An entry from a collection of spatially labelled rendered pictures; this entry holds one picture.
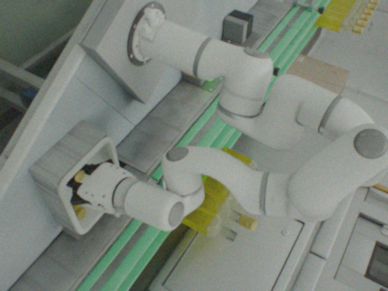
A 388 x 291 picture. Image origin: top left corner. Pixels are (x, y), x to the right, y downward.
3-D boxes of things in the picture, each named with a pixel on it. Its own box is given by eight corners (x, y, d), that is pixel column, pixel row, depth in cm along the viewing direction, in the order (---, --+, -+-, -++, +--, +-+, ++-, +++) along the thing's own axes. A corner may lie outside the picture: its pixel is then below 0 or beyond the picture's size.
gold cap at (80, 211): (65, 203, 97) (77, 211, 95) (74, 198, 100) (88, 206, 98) (63, 215, 98) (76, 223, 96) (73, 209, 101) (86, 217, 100)
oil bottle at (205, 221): (153, 208, 119) (214, 242, 112) (151, 197, 115) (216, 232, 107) (163, 194, 122) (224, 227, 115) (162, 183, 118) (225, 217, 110)
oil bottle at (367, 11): (313, 5, 195) (369, 22, 185) (315, -6, 191) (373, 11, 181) (316, 0, 198) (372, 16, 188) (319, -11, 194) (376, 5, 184)
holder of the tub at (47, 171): (60, 231, 104) (82, 245, 101) (27, 168, 83) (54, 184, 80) (102, 185, 113) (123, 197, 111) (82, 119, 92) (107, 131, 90)
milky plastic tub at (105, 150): (56, 222, 99) (82, 239, 96) (28, 169, 82) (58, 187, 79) (100, 175, 109) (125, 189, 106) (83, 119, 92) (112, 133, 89)
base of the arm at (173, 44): (119, 34, 83) (181, 60, 79) (149, -12, 85) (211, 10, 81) (141, 68, 98) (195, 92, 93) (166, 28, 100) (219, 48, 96)
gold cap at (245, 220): (239, 227, 113) (252, 233, 110) (237, 220, 111) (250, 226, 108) (246, 219, 115) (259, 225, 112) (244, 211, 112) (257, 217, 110)
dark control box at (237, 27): (221, 37, 145) (242, 44, 142) (222, 18, 139) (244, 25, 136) (231, 26, 149) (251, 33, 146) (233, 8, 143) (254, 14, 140)
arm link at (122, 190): (127, 228, 80) (117, 224, 82) (152, 197, 85) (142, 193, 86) (113, 205, 75) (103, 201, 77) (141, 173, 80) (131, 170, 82)
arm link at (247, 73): (219, 30, 90) (284, 55, 85) (204, 83, 96) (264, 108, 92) (200, 36, 82) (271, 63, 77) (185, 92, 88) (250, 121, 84)
